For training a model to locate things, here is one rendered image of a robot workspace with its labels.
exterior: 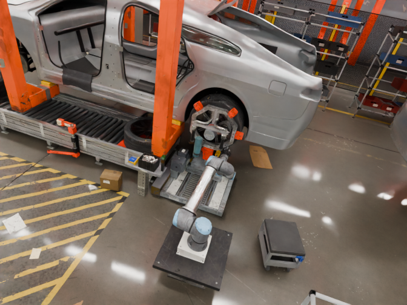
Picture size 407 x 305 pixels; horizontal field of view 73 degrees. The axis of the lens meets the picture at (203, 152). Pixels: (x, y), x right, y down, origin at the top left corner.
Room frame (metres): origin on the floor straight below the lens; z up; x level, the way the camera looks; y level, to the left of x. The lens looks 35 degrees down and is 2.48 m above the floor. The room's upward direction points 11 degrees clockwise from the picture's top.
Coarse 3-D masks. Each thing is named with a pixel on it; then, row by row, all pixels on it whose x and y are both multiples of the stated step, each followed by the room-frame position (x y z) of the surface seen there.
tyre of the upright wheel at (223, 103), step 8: (208, 96) 3.04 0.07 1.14; (216, 96) 3.00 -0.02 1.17; (224, 96) 3.03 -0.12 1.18; (208, 104) 2.89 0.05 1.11; (216, 104) 2.87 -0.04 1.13; (224, 104) 2.86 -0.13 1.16; (232, 104) 2.92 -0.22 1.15; (192, 112) 2.92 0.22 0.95; (240, 112) 2.95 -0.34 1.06; (240, 120) 2.83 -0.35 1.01; (240, 128) 2.81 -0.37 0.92; (232, 144) 2.82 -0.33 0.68
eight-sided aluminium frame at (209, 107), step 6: (204, 108) 2.81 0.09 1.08; (210, 108) 2.81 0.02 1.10; (216, 108) 2.79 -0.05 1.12; (222, 108) 2.82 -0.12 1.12; (198, 114) 2.82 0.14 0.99; (192, 120) 2.83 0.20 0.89; (228, 120) 2.75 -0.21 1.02; (234, 126) 2.74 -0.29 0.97; (234, 132) 2.74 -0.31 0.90; (204, 144) 2.79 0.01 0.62; (210, 144) 2.82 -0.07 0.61; (228, 144) 2.75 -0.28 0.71; (216, 150) 2.77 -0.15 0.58
